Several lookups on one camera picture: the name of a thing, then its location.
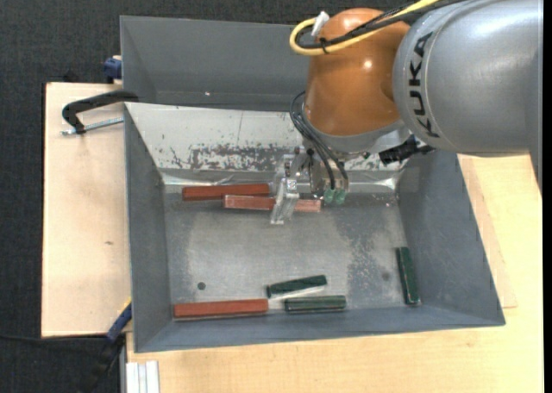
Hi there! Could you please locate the dark green flat block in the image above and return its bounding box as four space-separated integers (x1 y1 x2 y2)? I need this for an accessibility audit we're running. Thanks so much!
395 246 421 307
265 274 329 299
283 294 348 314

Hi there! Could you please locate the red-brown flat block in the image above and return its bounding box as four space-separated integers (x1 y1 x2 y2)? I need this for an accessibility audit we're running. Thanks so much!
172 297 270 321
181 183 272 203
222 194 323 214

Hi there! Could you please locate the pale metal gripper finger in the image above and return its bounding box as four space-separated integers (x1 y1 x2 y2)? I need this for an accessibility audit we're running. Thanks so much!
284 178 300 221
270 178 289 226

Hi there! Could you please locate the black cylinder on white bracket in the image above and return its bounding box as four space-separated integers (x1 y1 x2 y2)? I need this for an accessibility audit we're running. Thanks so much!
378 135 435 165

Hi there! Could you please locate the grey metal bin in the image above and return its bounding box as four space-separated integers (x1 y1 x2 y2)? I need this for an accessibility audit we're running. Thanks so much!
119 15 506 353

